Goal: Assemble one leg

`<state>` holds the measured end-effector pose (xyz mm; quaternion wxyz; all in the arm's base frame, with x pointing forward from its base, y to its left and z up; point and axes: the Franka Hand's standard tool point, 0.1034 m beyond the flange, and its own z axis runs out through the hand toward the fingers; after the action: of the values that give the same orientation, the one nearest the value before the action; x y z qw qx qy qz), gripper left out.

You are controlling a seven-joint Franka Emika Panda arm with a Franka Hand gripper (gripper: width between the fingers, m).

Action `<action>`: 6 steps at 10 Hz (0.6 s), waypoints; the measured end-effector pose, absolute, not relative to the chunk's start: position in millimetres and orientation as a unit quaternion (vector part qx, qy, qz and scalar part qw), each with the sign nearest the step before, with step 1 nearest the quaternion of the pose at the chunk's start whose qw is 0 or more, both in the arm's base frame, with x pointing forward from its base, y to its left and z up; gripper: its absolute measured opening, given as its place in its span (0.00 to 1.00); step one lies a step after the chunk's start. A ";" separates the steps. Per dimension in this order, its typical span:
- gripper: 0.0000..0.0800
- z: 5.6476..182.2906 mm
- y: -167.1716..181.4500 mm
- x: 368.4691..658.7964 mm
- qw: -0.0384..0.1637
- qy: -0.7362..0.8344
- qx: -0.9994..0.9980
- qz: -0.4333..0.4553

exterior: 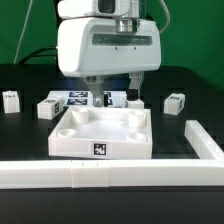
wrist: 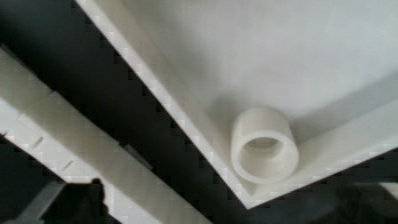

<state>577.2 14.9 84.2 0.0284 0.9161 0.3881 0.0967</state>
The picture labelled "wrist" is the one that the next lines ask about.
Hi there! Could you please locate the white square tabletop part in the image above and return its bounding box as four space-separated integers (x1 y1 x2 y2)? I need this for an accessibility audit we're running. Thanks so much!
76 0 398 207

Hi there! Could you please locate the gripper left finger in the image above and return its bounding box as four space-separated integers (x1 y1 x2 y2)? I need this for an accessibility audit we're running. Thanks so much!
10 182 65 224

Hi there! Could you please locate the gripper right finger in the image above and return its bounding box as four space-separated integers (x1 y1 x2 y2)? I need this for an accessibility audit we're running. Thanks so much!
380 182 398 200

